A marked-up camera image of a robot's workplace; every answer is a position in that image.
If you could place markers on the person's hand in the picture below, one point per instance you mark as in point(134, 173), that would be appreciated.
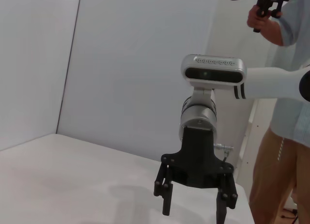
point(253, 18)

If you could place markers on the person in blue shirt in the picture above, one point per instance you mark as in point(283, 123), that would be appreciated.
point(290, 117)

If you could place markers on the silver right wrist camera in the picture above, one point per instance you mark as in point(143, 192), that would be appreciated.
point(213, 71)

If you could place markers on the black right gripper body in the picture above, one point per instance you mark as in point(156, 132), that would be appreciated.
point(197, 158)

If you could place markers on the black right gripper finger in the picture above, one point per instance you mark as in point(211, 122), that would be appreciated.
point(165, 195)
point(226, 197)

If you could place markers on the person's forearm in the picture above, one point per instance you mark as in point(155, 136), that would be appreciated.
point(272, 33)

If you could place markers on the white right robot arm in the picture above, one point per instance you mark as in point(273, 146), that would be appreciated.
point(266, 83)

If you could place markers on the brown trousers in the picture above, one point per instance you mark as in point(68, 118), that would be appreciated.
point(271, 185)

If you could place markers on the black teleoperation controller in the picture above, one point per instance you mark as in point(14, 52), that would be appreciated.
point(266, 1)

